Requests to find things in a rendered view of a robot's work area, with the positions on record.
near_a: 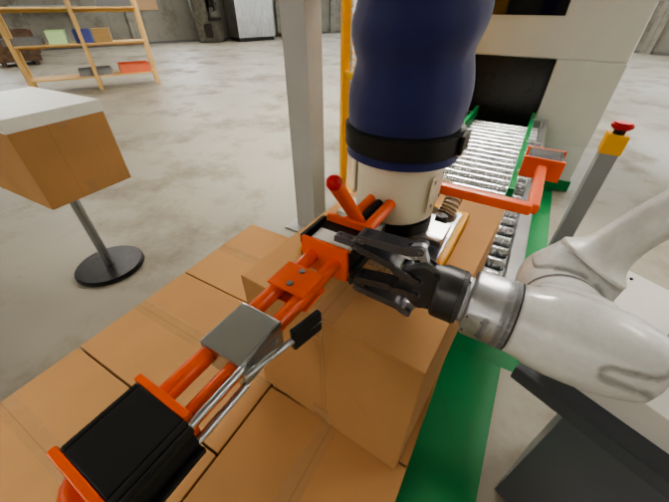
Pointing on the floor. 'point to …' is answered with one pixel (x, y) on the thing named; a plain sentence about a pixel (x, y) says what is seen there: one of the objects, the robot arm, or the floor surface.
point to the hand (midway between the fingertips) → (334, 250)
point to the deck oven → (250, 20)
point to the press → (208, 30)
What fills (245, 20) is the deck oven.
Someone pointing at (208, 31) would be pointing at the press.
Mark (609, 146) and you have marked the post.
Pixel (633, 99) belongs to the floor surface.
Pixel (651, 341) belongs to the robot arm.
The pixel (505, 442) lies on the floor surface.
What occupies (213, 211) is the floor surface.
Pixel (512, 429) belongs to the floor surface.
